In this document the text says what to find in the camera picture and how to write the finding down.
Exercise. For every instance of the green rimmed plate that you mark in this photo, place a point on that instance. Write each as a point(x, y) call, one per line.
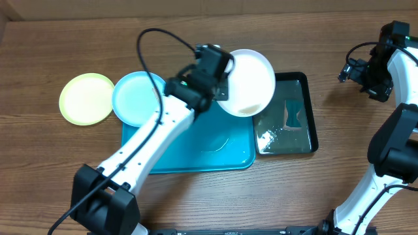
point(86, 99)

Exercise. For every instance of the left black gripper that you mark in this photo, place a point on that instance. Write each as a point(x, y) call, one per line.
point(224, 91)

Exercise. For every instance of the green scrub sponge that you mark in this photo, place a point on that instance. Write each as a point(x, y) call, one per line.
point(292, 110)

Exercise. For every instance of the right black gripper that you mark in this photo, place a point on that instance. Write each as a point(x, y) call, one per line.
point(354, 74)

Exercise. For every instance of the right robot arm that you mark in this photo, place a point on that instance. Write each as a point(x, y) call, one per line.
point(391, 153)

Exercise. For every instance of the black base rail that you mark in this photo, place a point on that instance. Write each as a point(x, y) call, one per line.
point(297, 230)

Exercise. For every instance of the teal plastic tray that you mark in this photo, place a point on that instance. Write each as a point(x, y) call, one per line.
point(217, 141)

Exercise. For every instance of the black water basin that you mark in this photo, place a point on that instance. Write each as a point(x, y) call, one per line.
point(270, 136)

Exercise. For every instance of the blue rimmed plate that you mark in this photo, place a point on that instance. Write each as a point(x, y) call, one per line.
point(134, 99)

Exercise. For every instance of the white pink plate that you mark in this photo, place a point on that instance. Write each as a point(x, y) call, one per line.
point(251, 83)

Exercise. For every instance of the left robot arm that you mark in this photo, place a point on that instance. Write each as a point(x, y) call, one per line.
point(104, 198)

